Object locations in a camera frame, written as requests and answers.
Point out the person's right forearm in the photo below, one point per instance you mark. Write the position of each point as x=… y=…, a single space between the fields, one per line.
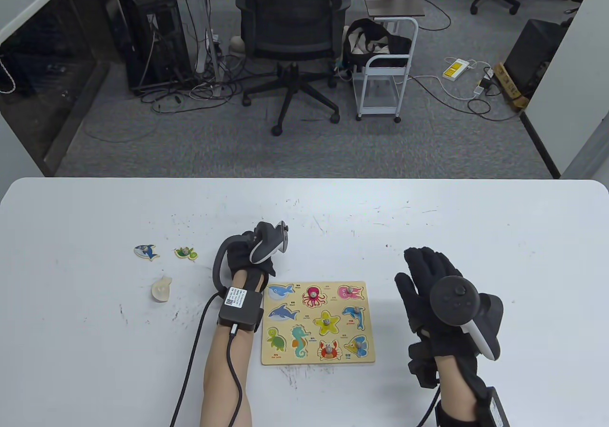
x=454 y=384

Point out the wooden octopus-shaped puzzle piece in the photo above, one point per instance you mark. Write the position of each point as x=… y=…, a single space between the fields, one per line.
x=315 y=296

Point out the person's left hand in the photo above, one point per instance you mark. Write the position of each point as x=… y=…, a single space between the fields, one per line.
x=240 y=256

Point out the red crab puzzle piece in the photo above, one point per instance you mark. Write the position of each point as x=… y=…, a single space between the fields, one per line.
x=329 y=351

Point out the yellow starfish puzzle piece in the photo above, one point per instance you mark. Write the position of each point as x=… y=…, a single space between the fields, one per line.
x=327 y=322

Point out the green turtle puzzle piece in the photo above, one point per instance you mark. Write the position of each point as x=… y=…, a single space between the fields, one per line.
x=185 y=253

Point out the blue yellow fish puzzle piece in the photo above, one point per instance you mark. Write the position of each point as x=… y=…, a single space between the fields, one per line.
x=357 y=346

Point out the white metal frame rig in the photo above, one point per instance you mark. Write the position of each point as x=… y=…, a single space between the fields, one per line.
x=211 y=27

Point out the black boxy case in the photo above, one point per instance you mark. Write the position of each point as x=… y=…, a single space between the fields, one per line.
x=533 y=51

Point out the person's right hand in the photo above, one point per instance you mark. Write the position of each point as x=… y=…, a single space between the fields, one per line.
x=423 y=275

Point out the black labelled wrist box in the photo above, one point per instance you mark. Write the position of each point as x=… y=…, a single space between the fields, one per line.
x=495 y=408
x=240 y=308

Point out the black computer tower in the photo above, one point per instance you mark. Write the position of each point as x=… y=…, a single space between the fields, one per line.
x=152 y=32

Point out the person's left forearm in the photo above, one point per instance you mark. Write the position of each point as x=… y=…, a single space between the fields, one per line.
x=221 y=374

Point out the blue shark puzzle piece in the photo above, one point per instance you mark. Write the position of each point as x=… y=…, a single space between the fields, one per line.
x=146 y=252

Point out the wooden dolphin-shaped puzzle piece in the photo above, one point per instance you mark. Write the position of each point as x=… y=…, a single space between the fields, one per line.
x=354 y=315

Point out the black bag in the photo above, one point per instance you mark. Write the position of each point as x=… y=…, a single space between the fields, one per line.
x=361 y=30

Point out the brown cardboard box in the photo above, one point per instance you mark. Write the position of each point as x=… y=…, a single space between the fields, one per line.
x=509 y=84

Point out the white yellow power strip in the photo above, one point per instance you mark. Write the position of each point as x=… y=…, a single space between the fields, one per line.
x=454 y=69

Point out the wooden whale-shaped puzzle piece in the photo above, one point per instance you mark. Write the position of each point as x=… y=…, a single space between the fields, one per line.
x=162 y=289

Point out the wooden puzzle frame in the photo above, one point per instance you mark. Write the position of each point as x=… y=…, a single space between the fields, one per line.
x=304 y=310

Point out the black mesh office chair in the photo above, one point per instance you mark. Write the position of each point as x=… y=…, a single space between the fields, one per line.
x=290 y=8

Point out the black power adapter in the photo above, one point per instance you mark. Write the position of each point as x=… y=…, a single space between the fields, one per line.
x=485 y=83

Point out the black and white controller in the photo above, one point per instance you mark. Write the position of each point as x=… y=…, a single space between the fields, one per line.
x=454 y=301
x=266 y=244

